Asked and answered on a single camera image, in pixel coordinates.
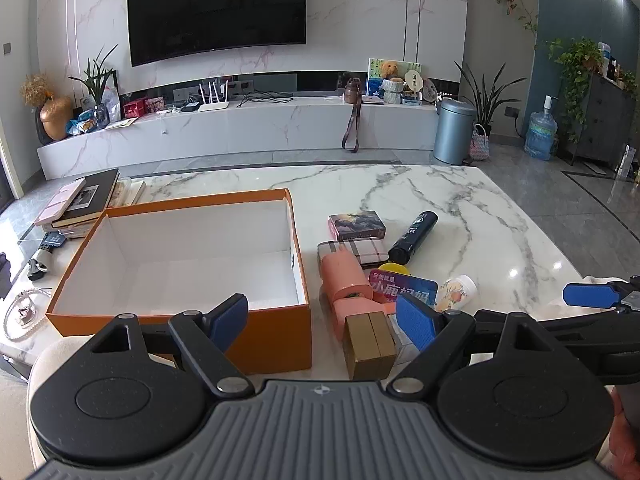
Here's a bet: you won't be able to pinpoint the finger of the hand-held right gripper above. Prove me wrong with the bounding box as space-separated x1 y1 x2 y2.
562 275 640 311
542 310 640 343

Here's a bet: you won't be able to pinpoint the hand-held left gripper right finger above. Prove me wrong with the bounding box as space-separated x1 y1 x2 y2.
386 292 553 401

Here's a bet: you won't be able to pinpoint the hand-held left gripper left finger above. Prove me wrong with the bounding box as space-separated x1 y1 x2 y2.
90 294 256 401

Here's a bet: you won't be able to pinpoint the blue toothpaste box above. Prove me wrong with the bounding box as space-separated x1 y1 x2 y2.
368 270 438 311

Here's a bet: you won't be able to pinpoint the gold box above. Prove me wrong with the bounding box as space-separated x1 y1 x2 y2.
342 311 398 381

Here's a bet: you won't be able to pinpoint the white lotion tube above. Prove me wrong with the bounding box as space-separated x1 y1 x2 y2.
434 275 478 313

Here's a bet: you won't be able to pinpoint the orange cardboard box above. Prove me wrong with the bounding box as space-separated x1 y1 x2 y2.
46 188 313 375

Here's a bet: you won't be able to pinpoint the pink pump bottle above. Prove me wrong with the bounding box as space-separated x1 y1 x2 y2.
320 252 373 306
332 296 396 343

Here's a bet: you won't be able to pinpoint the black spray bottle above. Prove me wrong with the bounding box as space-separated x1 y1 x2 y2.
387 211 439 266

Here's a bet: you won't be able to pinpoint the plaid wallet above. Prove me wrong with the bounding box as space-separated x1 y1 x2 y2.
317 238 391 269

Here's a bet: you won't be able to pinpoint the dark picture card box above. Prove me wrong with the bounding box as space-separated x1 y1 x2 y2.
328 211 387 241

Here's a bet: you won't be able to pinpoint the person's right hand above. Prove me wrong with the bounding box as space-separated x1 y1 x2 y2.
607 387 640 478

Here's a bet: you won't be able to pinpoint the stack of magazines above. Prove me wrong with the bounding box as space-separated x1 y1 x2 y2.
42 176 147 241

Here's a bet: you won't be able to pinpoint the blue water jug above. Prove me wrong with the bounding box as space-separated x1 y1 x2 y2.
523 95 559 162

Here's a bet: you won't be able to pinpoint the dark grey cabinet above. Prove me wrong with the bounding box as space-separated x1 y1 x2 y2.
567 74 640 171

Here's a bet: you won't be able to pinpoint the black book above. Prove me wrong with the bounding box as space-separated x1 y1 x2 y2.
51 168 121 228

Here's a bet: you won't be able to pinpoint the woven handbag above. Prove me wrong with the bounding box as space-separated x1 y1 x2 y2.
468 123 492 161

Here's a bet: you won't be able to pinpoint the white marble television console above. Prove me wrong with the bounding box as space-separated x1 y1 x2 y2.
37 92 453 181

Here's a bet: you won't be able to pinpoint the blue-grey trash can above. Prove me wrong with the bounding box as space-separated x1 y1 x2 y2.
432 98 477 165

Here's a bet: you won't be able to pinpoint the pink tablet case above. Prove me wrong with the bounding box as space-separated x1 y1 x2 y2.
33 178 87 226

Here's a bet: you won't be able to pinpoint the white router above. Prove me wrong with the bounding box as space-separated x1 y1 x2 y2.
198 79 230 112

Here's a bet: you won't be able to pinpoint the trailing pothos plant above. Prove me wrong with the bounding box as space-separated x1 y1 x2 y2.
535 36 606 143

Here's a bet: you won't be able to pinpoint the tall leafy floor plant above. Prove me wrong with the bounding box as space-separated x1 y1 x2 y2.
454 60 528 133

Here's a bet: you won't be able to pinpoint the white knit basket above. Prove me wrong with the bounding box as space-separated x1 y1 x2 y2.
379 80 405 105

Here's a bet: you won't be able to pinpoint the green plant in glass vase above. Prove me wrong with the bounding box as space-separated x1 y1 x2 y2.
68 45 119 128

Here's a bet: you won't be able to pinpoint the round hand fan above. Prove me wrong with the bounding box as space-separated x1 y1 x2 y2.
402 71 426 98

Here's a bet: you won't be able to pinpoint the white packet bag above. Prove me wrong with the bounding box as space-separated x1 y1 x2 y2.
102 85 122 123

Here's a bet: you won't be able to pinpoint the blue snack packet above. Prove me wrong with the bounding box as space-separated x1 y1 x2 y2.
66 110 98 136

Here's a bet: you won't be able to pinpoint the teddy bear poster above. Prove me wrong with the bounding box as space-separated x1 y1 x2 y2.
367 57 422 98

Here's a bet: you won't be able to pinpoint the gold acorn vase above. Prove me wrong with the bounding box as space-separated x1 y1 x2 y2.
39 96 75 142

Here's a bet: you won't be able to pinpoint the dried flower bunch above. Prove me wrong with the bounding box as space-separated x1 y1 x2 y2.
20 74 53 108

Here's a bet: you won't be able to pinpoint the black television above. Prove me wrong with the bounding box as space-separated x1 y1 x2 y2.
126 0 307 67

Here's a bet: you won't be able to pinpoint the black cables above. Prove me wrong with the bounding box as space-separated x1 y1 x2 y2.
235 91 296 108

